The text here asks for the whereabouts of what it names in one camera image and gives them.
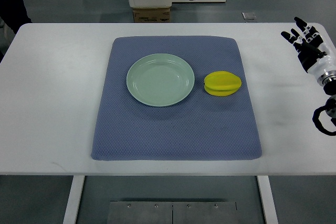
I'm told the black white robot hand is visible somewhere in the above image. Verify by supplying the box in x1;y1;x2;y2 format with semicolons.
281;17;335;89

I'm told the yellow starfruit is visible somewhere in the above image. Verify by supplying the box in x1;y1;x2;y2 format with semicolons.
204;71;242;97

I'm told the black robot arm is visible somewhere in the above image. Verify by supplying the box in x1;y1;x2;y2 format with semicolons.
312;80;335;136

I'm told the grey floor outlet plate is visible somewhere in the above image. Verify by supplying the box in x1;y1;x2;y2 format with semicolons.
242;12;257;20

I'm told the light green plate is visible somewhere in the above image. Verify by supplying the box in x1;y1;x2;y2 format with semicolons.
126;54;195;107

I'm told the blue textured mat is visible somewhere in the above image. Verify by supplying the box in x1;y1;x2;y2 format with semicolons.
91;36;262;161

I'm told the right white table leg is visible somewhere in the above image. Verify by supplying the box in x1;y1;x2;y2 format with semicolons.
257;176;278;224

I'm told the white table leg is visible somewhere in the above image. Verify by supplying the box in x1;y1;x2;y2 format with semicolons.
257;176;278;224
63;175;85;224

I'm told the cardboard box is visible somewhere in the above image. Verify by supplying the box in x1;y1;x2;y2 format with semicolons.
132;7;171;23

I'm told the left white table leg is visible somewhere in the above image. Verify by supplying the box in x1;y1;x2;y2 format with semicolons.
63;175;85;224

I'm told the person in dark clothes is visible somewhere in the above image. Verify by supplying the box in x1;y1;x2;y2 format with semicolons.
1;0;32;34

